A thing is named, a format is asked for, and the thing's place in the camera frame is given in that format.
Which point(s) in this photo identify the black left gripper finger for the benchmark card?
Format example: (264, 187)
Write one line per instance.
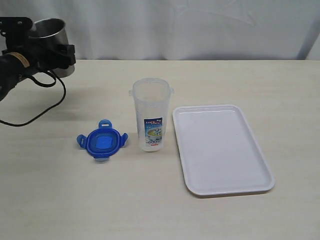
(66, 49)
(48, 56)

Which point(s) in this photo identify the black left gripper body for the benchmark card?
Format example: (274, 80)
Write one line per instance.
(19, 58)

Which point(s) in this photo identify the stainless steel cup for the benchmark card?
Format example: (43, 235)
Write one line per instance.
(52, 31)

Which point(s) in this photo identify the blue plastic container lid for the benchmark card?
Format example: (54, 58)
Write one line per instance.
(102, 142)

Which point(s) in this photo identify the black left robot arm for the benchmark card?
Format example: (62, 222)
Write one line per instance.
(8, 81)

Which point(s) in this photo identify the clear plastic tall container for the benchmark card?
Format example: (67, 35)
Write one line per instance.
(151, 100)

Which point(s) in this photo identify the white rectangular plastic tray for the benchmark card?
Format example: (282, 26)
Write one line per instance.
(219, 153)

